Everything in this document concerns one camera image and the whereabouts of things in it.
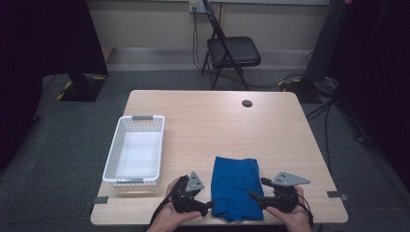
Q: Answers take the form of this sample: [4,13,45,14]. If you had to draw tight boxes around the dark curtain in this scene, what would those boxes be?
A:
[0,0,109,170]
[327,0,410,191]

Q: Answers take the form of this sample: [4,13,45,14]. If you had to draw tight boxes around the black folding chair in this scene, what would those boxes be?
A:
[200,0,262,91]

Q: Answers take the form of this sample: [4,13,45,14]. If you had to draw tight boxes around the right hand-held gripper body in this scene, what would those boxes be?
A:
[266,171,311,215]

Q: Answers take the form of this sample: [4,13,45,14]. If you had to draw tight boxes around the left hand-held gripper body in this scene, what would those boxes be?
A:
[170,170,206,215]

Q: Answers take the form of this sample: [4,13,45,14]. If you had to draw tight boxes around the black stand base yellow tape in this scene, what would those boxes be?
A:
[56,72,107,103]
[278,76,323,104]

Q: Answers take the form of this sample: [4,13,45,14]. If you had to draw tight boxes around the person's left hand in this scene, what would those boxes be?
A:
[146,177,203,232]

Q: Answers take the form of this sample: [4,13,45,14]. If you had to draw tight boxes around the coiled cable bundle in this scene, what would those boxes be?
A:
[313,75,339,98]

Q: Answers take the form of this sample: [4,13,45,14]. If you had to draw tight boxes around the black wall socket cables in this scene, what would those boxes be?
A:
[191,9,214,73]

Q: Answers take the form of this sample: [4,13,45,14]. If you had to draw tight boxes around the black floor cable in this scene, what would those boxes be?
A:
[305,96,376,172]

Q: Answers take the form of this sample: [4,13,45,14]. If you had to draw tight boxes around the grey covered stand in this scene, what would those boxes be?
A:
[303,0,347,83]

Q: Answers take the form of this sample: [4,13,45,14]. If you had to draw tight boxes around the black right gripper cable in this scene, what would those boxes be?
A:
[298,192,315,228]

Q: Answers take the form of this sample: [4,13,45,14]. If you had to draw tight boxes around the blue t-shirt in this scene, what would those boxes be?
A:
[211,156,265,223]

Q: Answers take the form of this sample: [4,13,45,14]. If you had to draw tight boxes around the white plastic basket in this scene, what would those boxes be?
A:
[102,114,165,188]

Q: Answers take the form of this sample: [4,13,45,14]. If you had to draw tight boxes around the person's right hand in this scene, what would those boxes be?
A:
[265,185,314,232]

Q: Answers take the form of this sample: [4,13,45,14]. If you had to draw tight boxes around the white wall socket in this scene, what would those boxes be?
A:
[188,0,204,14]

